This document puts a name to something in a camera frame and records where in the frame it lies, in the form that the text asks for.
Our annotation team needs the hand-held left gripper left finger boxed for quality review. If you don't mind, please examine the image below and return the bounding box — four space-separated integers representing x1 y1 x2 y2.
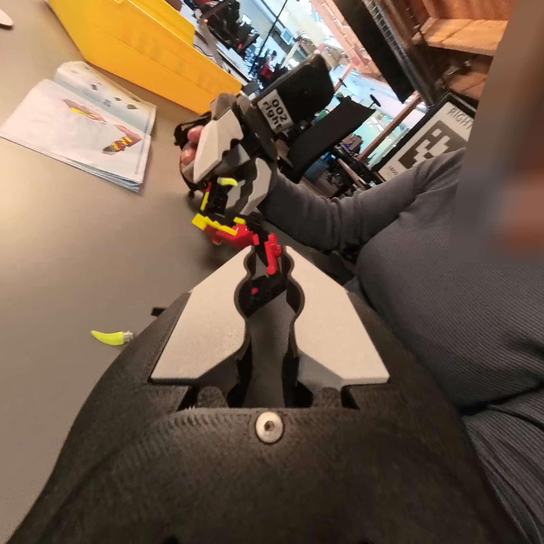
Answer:
150 248 258 384

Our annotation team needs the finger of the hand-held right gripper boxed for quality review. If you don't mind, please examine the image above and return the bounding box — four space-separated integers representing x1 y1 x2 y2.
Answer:
192 117 246 186
225 159 280 216

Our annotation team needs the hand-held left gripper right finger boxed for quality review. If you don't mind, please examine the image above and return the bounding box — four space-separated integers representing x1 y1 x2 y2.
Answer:
282 246 390 389

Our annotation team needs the black red yellow lego model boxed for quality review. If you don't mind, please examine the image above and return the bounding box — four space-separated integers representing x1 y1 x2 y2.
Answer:
191 176 284 315

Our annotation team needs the yellow-green lego claw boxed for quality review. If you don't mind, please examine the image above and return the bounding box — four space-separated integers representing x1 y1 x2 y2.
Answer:
90 329 133 347

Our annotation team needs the person's right forearm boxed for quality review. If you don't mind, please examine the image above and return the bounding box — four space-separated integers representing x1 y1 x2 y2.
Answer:
258 148 468 256

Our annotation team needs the yellow plastic bin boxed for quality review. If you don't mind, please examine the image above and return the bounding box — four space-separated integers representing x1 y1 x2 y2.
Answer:
44 0 244 115

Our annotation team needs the black white marker board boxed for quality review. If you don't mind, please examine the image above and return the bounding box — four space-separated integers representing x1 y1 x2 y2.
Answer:
377 94 476 183

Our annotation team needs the open instruction booklet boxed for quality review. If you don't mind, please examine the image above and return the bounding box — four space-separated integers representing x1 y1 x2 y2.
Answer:
0 61 158 193

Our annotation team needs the wooden shelf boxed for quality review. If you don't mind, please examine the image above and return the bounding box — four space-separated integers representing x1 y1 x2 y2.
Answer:
410 0 515 58

